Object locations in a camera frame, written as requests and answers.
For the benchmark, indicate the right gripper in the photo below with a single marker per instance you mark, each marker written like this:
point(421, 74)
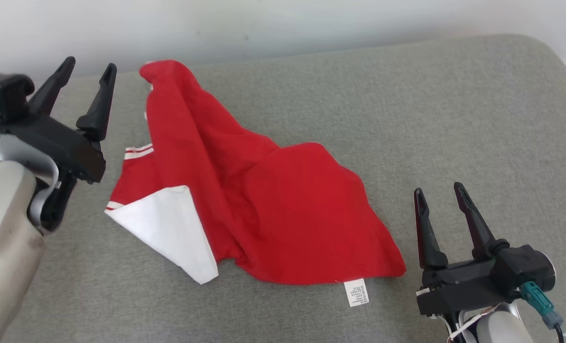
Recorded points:
point(459, 286)

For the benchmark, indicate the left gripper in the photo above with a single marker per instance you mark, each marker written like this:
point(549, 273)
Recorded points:
point(68, 147)

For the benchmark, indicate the red t-shirt white sleeves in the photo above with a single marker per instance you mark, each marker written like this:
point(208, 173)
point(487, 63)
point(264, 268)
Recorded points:
point(273, 205)

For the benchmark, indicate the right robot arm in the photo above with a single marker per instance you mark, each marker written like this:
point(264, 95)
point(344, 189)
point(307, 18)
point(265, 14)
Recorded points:
point(497, 328)

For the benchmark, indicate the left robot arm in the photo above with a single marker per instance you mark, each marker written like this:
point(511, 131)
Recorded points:
point(2, 238)

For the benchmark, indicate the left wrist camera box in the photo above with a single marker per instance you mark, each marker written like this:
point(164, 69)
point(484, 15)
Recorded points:
point(6, 90)

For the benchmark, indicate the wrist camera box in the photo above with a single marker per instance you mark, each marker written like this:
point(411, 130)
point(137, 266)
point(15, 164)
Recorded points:
point(521, 267)
point(6, 90)

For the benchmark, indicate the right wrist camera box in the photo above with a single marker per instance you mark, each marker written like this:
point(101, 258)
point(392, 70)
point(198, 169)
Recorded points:
point(521, 267)

